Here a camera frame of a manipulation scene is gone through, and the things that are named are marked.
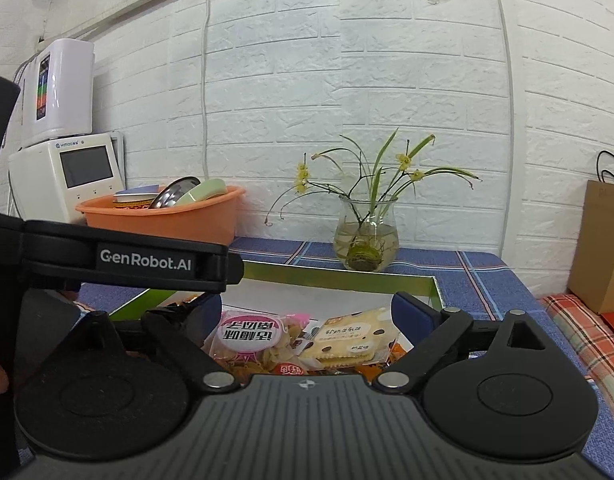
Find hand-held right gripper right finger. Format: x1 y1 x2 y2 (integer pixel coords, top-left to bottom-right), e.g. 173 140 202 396
377 291 550 392

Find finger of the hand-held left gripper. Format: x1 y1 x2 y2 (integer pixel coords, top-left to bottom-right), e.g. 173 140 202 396
23 220 246 295

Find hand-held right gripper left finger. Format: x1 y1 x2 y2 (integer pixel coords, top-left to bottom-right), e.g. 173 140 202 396
90 292 242 392

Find yellow orange snack packet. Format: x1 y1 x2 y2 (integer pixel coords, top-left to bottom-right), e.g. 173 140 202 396
354 342 414 376

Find cracker packet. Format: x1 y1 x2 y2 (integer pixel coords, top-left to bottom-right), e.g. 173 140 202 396
299 307 401 366

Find pink label snack packet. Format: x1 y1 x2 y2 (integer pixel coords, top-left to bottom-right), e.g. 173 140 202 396
202 309 319 376

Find green cardboard box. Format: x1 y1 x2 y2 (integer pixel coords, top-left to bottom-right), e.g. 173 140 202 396
107 258 446 361

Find orange plastic basin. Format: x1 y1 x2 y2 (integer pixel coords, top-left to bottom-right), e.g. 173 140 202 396
76 184 247 246

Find lidded bowl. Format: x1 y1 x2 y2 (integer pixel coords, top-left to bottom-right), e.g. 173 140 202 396
112 184 161 209

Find blue checked tablecloth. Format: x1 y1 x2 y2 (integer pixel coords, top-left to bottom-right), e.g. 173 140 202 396
17 235 614 480

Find dishes in basin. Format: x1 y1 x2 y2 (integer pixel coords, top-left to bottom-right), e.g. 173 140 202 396
150 175 202 209

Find glass vase with plant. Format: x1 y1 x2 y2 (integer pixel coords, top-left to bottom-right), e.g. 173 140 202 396
264 127 482 274

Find white appliance with screen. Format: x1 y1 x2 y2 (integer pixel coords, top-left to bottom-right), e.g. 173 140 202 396
8 130 126 226

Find orange plaid cloth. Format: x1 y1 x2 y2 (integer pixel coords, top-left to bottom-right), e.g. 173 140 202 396
539 293 614 407

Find white water purifier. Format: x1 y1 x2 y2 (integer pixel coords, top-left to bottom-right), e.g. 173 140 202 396
19 38 96 149

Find brown paper bag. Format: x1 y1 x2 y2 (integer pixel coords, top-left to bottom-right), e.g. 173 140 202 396
566 149 614 316

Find white wall cable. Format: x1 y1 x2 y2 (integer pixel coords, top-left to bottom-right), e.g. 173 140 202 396
200 0 211 179

